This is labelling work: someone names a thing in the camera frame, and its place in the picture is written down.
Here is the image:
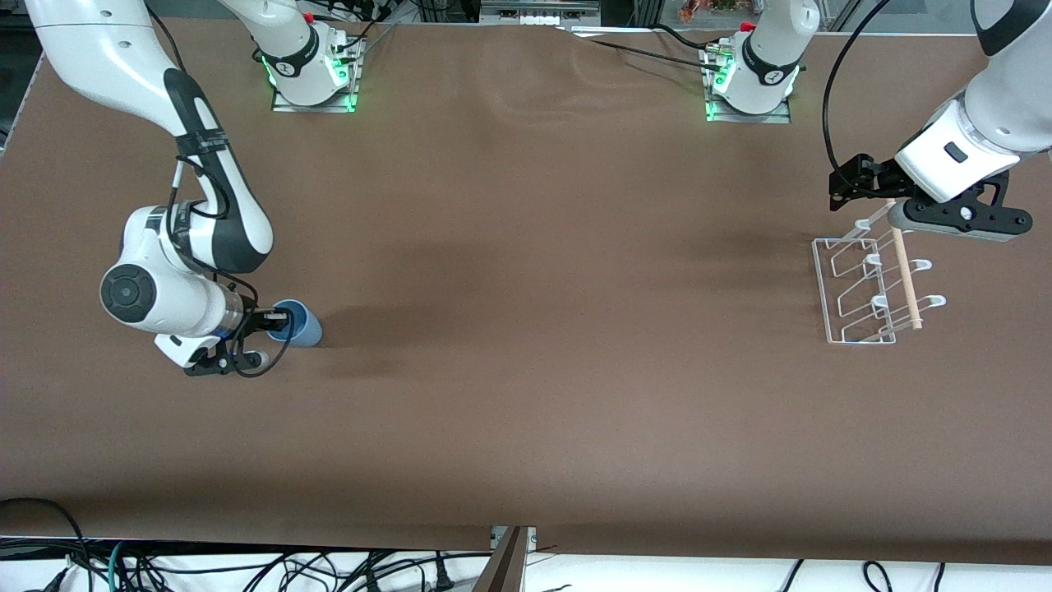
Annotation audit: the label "thick black cable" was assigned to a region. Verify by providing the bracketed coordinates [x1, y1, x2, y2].
[0, 497, 91, 592]

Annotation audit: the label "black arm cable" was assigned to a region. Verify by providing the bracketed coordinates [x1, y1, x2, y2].
[822, 0, 893, 178]
[164, 152, 297, 379]

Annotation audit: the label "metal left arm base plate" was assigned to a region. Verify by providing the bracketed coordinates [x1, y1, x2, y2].
[703, 45, 792, 124]

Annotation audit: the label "white wire cup rack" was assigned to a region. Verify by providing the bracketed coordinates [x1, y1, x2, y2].
[812, 197, 948, 346]

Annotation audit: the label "orange artificial flowers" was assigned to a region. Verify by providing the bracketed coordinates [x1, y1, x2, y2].
[678, 0, 761, 24]

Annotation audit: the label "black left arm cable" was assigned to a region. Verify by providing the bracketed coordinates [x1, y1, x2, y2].
[822, 0, 893, 178]

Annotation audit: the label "blue plastic cup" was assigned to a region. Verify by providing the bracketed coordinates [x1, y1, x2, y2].
[271, 299, 324, 349]

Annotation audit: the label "teal cable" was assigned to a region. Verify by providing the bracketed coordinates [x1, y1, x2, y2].
[107, 539, 134, 592]

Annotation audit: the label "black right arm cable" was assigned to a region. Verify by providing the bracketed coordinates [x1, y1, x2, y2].
[164, 152, 297, 379]

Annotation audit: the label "metal table leg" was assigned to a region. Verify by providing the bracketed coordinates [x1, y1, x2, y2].
[473, 526, 539, 592]

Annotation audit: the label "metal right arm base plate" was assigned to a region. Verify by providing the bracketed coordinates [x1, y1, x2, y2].
[271, 33, 362, 113]

